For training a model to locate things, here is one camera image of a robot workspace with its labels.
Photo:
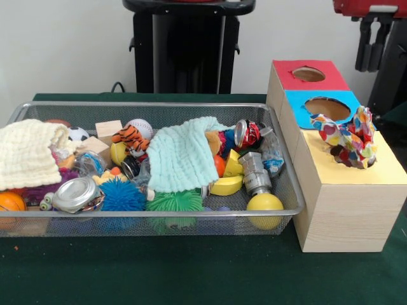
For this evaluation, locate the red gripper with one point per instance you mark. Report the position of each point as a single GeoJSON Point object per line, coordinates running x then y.
{"type": "Point", "coordinates": [353, 4]}

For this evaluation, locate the colourful patterned cloth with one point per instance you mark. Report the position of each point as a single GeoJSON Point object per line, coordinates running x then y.
{"type": "Point", "coordinates": [353, 149]}

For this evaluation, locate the wooden box with three holes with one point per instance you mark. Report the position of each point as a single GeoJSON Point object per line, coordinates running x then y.
{"type": "Point", "coordinates": [349, 216]}

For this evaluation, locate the silver mesh bin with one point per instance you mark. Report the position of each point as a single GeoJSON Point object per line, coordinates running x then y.
{"type": "Point", "coordinates": [159, 213]}

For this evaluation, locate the dark green table cloth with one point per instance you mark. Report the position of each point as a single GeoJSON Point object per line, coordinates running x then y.
{"type": "Point", "coordinates": [397, 127]}
{"type": "Point", "coordinates": [159, 270]}

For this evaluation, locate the yellow ball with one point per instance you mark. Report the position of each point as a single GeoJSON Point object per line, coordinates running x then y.
{"type": "Point", "coordinates": [264, 205]}

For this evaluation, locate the mint green cloth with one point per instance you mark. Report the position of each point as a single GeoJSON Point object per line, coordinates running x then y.
{"type": "Point", "coordinates": [181, 155]}

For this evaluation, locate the white baseball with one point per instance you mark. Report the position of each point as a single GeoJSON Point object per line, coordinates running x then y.
{"type": "Point", "coordinates": [141, 127]}

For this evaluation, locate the green spiky ball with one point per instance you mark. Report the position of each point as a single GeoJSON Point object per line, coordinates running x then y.
{"type": "Point", "coordinates": [175, 201]}

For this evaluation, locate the tiger plush toy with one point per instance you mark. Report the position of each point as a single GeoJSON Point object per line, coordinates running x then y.
{"type": "Point", "coordinates": [130, 136]}

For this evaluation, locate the blue spiky ball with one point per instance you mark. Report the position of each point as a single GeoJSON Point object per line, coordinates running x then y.
{"type": "Point", "coordinates": [122, 195]}

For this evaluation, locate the small soccer ball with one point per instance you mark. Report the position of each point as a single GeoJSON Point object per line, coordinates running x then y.
{"type": "Point", "coordinates": [78, 135]}

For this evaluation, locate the crushed silver can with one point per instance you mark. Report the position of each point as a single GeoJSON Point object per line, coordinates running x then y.
{"type": "Point", "coordinates": [74, 192]}

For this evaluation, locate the cream knitted cloth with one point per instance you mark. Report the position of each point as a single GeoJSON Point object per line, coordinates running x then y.
{"type": "Point", "coordinates": [28, 152]}

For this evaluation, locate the orange basketball toy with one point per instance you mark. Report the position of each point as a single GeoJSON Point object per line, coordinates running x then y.
{"type": "Point", "coordinates": [11, 201]}

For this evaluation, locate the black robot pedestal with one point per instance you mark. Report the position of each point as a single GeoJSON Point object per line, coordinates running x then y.
{"type": "Point", "coordinates": [190, 47]}

